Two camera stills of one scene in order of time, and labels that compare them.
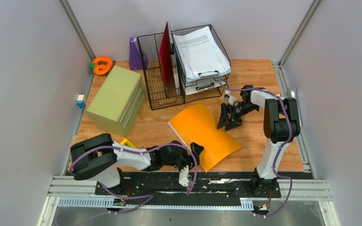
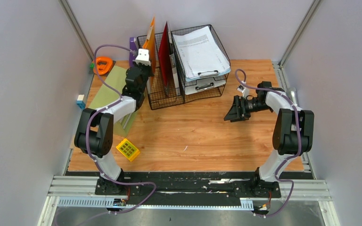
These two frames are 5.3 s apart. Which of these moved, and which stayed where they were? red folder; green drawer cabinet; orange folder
Moved: orange folder
Stayed: red folder; green drawer cabinet
